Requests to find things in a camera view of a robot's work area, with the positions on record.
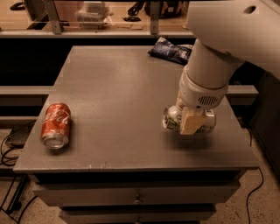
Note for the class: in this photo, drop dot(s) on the metal shelf rail frame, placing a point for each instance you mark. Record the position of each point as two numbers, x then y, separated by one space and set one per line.
56 19

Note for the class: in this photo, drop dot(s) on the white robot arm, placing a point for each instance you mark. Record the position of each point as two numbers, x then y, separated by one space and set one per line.
228 33

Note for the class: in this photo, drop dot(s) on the blue snack bag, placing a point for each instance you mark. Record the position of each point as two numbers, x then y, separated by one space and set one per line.
165 50

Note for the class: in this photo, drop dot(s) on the white green 7up can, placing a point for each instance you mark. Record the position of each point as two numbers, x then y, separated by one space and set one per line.
172 120

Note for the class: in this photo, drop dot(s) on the red coca-cola can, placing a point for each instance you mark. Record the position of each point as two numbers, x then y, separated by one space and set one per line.
56 126

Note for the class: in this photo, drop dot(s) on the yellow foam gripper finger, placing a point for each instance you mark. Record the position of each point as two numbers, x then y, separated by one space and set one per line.
192 119
179 102

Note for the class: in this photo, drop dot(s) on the grey cabinet with drawers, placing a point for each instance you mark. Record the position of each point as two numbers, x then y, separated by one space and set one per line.
119 149

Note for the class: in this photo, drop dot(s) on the black power adapter box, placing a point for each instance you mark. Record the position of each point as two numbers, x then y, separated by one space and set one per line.
18 137

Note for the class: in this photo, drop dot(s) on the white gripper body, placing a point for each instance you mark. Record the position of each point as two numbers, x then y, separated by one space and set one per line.
196 94

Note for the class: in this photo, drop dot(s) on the clear plastic container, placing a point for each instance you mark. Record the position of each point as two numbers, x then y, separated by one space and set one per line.
93 14

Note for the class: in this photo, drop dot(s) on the black bag on shelf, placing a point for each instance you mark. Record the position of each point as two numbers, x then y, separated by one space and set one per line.
167 9

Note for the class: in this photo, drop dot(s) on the metal drawer knob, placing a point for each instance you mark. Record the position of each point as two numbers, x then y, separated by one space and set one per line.
137 200

